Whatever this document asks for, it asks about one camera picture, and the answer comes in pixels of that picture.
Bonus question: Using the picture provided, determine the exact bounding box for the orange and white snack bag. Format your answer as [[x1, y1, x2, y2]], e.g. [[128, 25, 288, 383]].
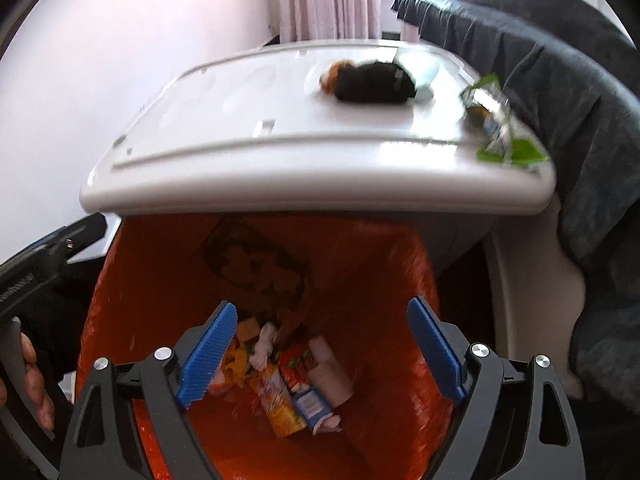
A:
[[207, 370, 236, 396]]

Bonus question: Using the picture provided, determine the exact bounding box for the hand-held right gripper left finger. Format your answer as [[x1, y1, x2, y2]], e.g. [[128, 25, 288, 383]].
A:
[[59, 301, 238, 480]]

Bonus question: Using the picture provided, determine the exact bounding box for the crumpled black plastic bag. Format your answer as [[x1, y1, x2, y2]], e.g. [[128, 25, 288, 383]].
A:
[[332, 60, 418, 106]]

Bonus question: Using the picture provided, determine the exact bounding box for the white plastic bottle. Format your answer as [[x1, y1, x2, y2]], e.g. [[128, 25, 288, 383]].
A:
[[306, 336, 355, 408]]

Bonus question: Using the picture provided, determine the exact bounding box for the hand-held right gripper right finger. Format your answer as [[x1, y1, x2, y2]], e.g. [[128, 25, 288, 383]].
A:
[[406, 296, 587, 480]]

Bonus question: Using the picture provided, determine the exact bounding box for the orange trash bag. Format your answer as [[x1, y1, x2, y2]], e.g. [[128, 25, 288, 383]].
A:
[[75, 212, 456, 480]]

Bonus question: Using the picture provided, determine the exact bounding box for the patterned pink curtain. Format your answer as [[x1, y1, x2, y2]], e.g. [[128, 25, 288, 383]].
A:
[[272, 0, 383, 43]]

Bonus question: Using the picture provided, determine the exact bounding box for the light blue plastic cup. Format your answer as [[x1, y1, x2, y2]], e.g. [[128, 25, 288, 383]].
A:
[[392, 52, 441, 96]]

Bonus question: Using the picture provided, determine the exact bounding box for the green snack wrapper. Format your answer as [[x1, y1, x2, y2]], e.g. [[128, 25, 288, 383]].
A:
[[460, 72, 551, 166]]

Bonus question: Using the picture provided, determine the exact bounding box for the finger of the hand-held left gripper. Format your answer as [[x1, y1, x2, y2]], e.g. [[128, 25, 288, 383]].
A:
[[27, 212, 108, 273]]

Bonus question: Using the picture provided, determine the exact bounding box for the wooden cube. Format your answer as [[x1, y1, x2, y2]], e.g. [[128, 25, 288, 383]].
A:
[[236, 317, 261, 343]]

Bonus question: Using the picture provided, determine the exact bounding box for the orange juice pouch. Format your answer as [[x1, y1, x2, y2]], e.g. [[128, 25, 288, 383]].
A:
[[250, 365, 307, 436]]

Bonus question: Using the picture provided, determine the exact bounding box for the person's left hand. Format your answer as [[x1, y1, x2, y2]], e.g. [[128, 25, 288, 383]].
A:
[[19, 332, 56, 431]]

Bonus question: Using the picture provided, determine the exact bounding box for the blue and white carton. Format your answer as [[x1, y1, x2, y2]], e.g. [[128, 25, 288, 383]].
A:
[[291, 385, 333, 421]]

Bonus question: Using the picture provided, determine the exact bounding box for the brown toy bread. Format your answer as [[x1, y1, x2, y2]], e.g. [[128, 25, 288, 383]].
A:
[[320, 60, 353, 93]]

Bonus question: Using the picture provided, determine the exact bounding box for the red and white packet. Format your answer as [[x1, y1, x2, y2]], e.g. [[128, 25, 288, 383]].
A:
[[277, 347, 321, 393]]

